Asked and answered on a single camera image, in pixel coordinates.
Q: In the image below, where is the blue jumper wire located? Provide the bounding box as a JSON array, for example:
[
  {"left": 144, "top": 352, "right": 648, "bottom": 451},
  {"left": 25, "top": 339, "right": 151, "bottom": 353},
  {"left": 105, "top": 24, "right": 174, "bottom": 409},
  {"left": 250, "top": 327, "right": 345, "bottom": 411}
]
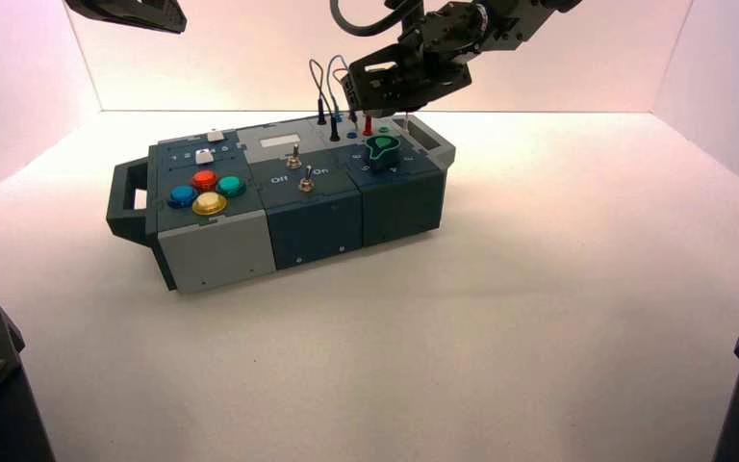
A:
[{"left": 326, "top": 54, "right": 351, "bottom": 123}]

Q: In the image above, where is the dark teal grey control box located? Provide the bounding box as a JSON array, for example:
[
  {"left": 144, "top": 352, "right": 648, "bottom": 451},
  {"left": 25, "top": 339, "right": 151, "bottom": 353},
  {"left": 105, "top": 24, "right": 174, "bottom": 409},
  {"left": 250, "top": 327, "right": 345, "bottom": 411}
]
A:
[{"left": 106, "top": 109, "right": 457, "bottom": 295}]

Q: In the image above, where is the red jumper wire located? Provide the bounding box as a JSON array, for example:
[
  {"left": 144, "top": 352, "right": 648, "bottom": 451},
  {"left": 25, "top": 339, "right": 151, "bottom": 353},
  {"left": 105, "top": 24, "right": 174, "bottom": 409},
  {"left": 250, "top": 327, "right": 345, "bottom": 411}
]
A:
[{"left": 333, "top": 64, "right": 374, "bottom": 137}]

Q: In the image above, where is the green rotary knob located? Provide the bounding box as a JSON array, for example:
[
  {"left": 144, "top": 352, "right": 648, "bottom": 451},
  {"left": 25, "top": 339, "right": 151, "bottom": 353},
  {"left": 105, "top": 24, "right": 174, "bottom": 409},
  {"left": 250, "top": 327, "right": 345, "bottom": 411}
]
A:
[{"left": 365, "top": 134, "right": 401, "bottom": 172}]

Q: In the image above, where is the blue round push button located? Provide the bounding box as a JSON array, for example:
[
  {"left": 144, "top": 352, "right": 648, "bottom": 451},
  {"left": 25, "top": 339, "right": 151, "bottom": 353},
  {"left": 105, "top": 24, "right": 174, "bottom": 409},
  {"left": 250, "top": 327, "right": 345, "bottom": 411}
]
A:
[{"left": 166, "top": 185, "right": 199, "bottom": 210}]

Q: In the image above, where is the green round push button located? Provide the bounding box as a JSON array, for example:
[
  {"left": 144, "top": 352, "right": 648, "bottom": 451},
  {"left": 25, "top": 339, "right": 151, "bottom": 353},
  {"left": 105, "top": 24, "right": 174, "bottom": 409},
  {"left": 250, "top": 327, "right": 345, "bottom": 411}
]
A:
[{"left": 216, "top": 175, "right": 247, "bottom": 198}]

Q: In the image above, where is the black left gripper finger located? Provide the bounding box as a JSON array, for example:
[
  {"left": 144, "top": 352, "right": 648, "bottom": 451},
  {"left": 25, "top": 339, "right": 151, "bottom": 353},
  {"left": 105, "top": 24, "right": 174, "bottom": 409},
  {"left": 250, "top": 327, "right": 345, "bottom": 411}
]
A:
[{"left": 63, "top": 0, "right": 189, "bottom": 35}]

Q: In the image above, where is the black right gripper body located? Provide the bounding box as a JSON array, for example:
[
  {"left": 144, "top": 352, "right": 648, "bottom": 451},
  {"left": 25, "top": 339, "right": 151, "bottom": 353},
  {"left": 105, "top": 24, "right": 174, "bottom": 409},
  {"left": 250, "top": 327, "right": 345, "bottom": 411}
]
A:
[{"left": 397, "top": 0, "right": 495, "bottom": 68}]

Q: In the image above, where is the black jumper wire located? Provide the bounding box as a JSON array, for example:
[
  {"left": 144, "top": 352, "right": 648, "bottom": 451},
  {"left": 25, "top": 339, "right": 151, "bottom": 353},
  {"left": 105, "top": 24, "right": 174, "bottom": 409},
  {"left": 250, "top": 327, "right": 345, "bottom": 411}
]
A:
[{"left": 308, "top": 58, "right": 342, "bottom": 142}]

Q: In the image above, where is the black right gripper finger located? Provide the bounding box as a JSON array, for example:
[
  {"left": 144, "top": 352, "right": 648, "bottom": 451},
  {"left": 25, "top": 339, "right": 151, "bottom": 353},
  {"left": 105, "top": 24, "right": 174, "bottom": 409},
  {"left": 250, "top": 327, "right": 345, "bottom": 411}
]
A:
[
  {"left": 343, "top": 42, "right": 419, "bottom": 116},
  {"left": 361, "top": 62, "right": 474, "bottom": 119}
]

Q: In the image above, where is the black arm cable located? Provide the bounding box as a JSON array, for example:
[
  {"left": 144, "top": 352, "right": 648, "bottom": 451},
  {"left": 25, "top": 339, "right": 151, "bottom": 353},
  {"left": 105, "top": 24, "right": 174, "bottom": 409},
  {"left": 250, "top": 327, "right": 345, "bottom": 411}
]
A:
[{"left": 329, "top": 0, "right": 423, "bottom": 38}]

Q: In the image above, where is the yellow round push button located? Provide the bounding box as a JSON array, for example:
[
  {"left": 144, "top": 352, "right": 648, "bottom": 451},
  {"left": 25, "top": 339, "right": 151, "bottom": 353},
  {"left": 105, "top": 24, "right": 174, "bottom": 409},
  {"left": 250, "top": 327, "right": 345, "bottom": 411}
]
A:
[{"left": 191, "top": 192, "right": 229, "bottom": 217}]

